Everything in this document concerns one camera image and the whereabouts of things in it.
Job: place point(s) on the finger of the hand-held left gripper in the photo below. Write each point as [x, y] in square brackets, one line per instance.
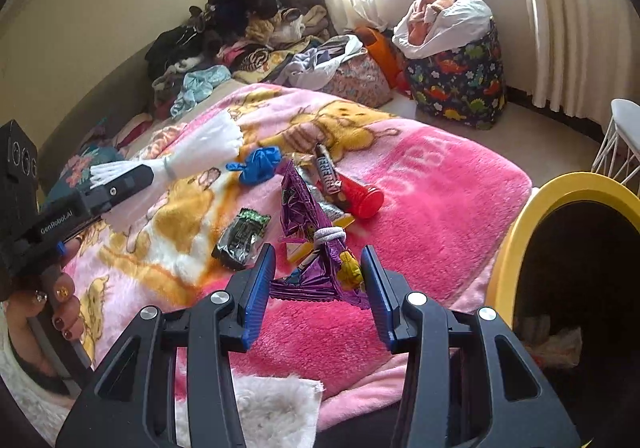
[120, 188]

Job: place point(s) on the lilac cloth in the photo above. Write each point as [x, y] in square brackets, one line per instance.
[310, 60]

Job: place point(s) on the green snack packet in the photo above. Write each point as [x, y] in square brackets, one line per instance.
[242, 233]

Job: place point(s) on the light blue cloth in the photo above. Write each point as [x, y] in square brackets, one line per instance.
[200, 82]

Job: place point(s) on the floral fabric bag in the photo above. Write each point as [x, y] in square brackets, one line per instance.
[360, 80]

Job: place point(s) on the yellow wrapper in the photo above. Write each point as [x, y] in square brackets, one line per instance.
[297, 252]

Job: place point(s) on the white fluffy garment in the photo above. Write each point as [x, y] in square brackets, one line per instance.
[280, 408]

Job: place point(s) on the orange bag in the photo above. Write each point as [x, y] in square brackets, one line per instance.
[380, 47]

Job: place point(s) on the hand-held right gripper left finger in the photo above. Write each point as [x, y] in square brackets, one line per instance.
[257, 298]

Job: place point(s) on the yellow rimmed trash bin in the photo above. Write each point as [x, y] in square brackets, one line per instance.
[575, 183]

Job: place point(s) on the red and white cloth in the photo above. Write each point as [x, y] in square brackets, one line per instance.
[132, 127]

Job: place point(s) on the dark clothes pile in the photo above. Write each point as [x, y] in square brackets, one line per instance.
[235, 2]

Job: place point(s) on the white round stool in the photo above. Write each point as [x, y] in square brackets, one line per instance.
[627, 120]

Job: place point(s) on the silver foil wrapper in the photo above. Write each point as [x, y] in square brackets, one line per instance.
[332, 214]

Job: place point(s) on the white plastic bag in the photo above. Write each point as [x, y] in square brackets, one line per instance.
[220, 132]

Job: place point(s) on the blue crumpled wrapper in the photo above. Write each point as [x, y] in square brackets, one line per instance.
[262, 162]

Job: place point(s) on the grey bed headboard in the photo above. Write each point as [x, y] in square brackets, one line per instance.
[100, 97]

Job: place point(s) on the dinosaur print laundry basket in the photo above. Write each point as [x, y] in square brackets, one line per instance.
[450, 82]

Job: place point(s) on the person's left hand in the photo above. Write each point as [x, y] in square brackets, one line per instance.
[35, 328]

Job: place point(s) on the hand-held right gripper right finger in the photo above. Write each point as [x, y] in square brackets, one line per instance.
[377, 298]

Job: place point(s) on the red plastic packaging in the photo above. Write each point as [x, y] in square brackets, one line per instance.
[362, 198]

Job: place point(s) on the purple snack packet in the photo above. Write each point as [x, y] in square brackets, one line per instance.
[300, 198]

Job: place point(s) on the brown chocolate bar wrapper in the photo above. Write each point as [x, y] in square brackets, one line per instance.
[327, 172]

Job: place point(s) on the pink printed blanket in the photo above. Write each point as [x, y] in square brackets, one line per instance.
[440, 188]

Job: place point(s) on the teal floral cloth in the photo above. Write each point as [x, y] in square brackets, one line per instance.
[80, 167]

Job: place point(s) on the white bag of clothes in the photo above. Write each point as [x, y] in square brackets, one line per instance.
[465, 20]

